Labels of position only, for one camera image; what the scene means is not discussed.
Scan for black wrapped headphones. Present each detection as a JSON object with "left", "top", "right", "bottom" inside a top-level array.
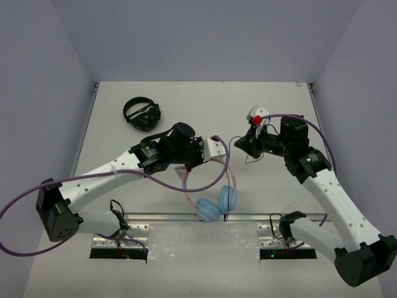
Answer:
[{"left": 123, "top": 96, "right": 161, "bottom": 132}]

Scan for pink blue cat-ear headphones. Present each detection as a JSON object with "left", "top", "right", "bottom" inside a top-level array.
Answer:
[{"left": 175, "top": 156, "right": 239, "bottom": 223}]

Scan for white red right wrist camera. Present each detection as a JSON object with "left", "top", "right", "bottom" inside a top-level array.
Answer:
[{"left": 246, "top": 106, "right": 270, "bottom": 138}]

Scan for thin black headphone cable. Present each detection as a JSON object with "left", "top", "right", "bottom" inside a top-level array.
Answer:
[{"left": 222, "top": 123, "right": 282, "bottom": 222}]

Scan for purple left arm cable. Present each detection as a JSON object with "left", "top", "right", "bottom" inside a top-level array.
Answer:
[{"left": 0, "top": 135, "right": 231, "bottom": 257}]

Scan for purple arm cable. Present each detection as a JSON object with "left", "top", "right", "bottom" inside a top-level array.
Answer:
[
  {"left": 0, "top": 135, "right": 231, "bottom": 257},
  {"left": 261, "top": 113, "right": 338, "bottom": 229}
]

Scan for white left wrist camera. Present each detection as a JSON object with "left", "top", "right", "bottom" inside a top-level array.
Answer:
[{"left": 202, "top": 138, "right": 226, "bottom": 162}]

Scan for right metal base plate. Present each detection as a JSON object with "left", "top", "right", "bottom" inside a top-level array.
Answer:
[{"left": 257, "top": 222, "right": 317, "bottom": 261}]

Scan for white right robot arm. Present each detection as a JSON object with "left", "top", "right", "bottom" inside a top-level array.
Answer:
[{"left": 234, "top": 114, "right": 396, "bottom": 287}]

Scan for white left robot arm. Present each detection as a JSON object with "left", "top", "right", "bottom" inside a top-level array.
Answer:
[{"left": 36, "top": 122, "right": 210, "bottom": 242}]

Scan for metal base plate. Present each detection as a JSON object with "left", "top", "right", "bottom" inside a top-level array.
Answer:
[
  {"left": 89, "top": 222, "right": 149, "bottom": 262},
  {"left": 257, "top": 222, "right": 317, "bottom": 261}
]

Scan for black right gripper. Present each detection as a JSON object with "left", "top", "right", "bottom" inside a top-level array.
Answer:
[{"left": 234, "top": 122, "right": 292, "bottom": 160}]

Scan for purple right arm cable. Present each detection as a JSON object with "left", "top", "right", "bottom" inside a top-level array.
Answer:
[{"left": 261, "top": 113, "right": 338, "bottom": 229}]

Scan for aluminium table edge rail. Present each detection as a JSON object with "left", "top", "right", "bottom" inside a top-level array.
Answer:
[{"left": 117, "top": 212, "right": 329, "bottom": 222}]

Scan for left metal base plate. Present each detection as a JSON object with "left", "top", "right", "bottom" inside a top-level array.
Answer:
[{"left": 89, "top": 222, "right": 149, "bottom": 262}]

